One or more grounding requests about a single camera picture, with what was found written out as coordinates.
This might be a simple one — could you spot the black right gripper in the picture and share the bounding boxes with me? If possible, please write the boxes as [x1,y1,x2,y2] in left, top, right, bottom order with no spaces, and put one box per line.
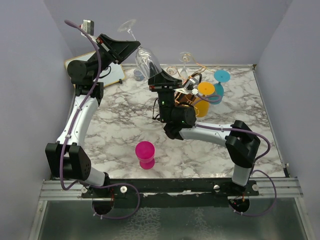
[147,62,182,124]

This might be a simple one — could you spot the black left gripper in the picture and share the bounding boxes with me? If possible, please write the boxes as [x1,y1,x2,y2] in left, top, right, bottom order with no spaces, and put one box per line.
[87,33,141,82]

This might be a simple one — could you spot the clear wine glass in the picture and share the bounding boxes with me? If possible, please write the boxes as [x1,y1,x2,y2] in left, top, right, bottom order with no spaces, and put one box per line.
[179,52,191,80]

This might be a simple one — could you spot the yellow plastic wine glass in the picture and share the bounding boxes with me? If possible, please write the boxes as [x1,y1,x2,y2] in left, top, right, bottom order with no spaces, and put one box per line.
[194,81,215,118]

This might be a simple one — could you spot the blue plastic wine glass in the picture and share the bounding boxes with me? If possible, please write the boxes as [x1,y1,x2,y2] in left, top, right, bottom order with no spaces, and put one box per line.
[208,69,231,105]

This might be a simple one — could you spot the pink plastic wine glass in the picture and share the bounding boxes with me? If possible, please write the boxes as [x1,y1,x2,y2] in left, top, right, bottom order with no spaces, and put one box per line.
[135,141,156,170]

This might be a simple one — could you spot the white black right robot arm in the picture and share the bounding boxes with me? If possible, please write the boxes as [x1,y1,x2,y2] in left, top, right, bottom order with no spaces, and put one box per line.
[146,62,261,196]

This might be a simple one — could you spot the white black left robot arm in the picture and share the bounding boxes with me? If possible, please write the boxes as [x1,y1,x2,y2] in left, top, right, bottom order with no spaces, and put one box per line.
[45,34,141,198]

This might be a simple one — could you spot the small clear blue cup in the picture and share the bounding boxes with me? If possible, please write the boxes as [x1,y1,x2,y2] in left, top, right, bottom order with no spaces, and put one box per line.
[133,69,145,82]

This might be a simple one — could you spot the small whiteboard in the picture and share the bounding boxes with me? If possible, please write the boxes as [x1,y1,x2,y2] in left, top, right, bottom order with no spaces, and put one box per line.
[64,51,126,88]

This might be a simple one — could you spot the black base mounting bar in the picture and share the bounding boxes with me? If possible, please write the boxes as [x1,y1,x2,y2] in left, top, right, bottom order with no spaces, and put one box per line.
[81,178,259,209]

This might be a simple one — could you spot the gold wire wine glass rack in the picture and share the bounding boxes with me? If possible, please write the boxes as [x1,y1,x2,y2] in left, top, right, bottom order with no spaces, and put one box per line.
[164,52,223,106]

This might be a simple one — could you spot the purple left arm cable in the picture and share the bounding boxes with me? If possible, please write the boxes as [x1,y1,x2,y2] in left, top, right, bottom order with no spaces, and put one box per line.
[59,19,141,220]

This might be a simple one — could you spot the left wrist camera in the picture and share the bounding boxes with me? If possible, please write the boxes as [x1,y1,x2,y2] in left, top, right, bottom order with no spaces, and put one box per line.
[79,19,95,37]

